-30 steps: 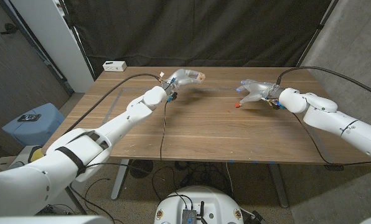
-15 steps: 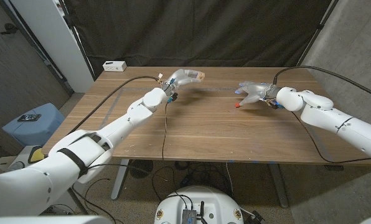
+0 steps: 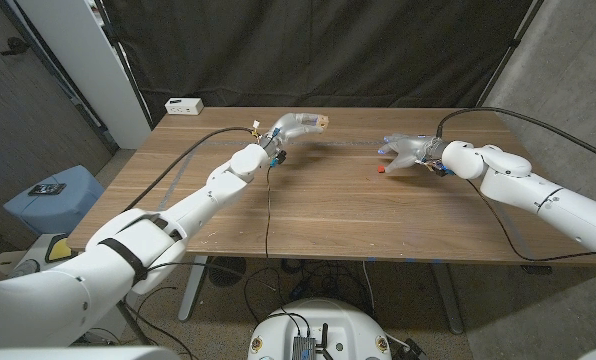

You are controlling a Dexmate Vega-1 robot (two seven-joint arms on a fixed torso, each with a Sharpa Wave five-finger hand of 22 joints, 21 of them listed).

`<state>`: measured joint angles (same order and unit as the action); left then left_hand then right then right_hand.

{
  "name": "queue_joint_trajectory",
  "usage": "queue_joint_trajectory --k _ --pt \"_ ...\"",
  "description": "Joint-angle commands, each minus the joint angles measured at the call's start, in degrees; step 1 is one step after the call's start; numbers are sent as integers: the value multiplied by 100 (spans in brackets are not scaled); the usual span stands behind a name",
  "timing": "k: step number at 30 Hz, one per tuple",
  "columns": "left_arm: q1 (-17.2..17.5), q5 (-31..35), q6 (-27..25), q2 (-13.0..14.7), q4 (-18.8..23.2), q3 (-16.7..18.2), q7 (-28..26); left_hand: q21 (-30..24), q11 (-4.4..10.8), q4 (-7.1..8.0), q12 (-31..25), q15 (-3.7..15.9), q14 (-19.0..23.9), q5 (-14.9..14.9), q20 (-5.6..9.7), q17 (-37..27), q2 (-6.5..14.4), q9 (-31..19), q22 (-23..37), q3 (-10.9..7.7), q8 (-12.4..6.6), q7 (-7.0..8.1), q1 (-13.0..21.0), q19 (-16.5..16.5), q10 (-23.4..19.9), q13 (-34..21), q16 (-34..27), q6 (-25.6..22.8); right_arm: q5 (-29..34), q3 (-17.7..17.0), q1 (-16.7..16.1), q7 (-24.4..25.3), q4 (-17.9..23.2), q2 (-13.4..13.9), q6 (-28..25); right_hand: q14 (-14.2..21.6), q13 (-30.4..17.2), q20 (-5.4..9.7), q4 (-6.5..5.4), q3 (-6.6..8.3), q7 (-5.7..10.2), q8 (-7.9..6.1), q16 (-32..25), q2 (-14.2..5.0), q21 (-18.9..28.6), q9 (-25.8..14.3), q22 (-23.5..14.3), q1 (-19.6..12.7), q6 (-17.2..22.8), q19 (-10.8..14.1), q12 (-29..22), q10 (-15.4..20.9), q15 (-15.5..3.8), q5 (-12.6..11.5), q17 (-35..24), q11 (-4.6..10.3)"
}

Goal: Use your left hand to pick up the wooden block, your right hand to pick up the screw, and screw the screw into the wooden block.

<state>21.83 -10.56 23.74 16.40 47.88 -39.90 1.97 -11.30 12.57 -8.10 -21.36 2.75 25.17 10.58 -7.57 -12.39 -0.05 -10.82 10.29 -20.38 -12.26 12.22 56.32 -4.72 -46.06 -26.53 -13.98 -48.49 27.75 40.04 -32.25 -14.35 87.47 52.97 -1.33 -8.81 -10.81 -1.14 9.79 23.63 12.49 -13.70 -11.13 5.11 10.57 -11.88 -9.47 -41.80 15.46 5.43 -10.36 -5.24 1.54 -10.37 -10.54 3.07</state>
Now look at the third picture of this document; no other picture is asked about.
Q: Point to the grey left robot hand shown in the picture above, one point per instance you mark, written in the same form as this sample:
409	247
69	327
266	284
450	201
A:
290	127

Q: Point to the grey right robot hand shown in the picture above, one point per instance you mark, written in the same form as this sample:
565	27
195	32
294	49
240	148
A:
415	150

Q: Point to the small wooden block with holes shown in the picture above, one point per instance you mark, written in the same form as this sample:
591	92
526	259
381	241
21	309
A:
324	121

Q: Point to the red-headed wooden screw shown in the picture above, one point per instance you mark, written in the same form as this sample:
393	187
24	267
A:
380	170

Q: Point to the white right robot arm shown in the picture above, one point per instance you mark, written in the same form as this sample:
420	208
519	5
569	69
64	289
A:
528	190

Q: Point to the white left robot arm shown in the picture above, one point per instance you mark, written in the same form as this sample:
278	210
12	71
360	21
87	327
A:
203	200

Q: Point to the black backdrop curtain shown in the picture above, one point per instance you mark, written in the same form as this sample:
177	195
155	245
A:
303	50

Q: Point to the white power strip box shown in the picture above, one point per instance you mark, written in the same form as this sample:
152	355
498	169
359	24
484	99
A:
184	106

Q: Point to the black backdrop stand pole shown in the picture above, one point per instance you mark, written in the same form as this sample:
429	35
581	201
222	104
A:
513	44
123	62

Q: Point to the round black floor fan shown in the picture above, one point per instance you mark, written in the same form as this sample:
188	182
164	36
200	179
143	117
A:
227	271

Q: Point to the grey table leg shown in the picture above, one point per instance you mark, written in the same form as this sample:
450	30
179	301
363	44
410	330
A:
450	305

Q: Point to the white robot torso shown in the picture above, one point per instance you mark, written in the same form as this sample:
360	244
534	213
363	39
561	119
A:
348	325

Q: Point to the white table leg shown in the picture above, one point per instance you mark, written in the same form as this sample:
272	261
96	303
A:
193	290

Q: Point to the white pillar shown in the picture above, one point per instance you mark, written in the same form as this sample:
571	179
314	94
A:
93	65

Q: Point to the grey electronics box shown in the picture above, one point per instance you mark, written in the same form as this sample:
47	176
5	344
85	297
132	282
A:
303	347

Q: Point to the blue plastic stool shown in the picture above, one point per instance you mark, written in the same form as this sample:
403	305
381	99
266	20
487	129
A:
63	212

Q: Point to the black smartphone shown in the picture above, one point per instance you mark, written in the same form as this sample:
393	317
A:
47	189

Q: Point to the grey black sneaker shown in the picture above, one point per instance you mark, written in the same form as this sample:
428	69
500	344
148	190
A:
26	268

